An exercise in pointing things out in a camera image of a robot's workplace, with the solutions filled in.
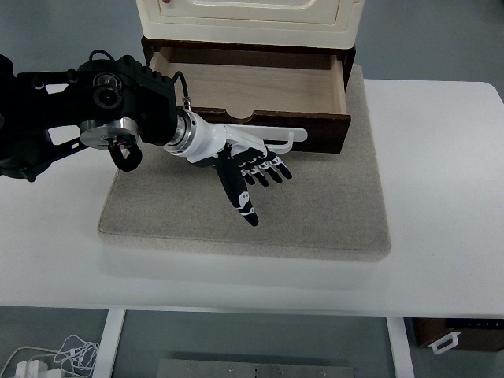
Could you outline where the white robotic hand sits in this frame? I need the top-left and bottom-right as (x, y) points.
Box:
(163, 109), (292, 227)

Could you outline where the dark wooden drawer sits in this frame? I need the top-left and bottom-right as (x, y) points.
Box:
(150, 47), (351, 154)

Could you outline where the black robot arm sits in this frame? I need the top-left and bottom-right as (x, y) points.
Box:
(1, 50), (291, 225)

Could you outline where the cream upper cabinet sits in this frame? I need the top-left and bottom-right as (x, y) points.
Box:
(136, 0), (365, 49)

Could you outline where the spare brown drawer on floor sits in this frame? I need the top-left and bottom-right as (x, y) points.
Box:
(412, 318), (503, 354)

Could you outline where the beige foam pad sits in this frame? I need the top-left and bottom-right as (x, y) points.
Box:
(98, 66), (391, 261)

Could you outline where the white table leg right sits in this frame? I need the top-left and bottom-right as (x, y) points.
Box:
(386, 317), (415, 378)

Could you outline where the white table leg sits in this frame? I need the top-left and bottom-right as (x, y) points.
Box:
(92, 309), (126, 378)
(386, 317), (415, 378)

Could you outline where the white table leg left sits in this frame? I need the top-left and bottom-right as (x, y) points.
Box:
(92, 309), (126, 378)

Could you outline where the white power adapter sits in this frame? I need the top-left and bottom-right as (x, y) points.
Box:
(15, 360), (48, 378)

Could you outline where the white drawer handle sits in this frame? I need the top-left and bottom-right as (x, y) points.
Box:
(225, 124), (308, 154)

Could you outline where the white cable on floor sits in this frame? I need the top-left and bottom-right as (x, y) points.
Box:
(0, 335), (101, 378)

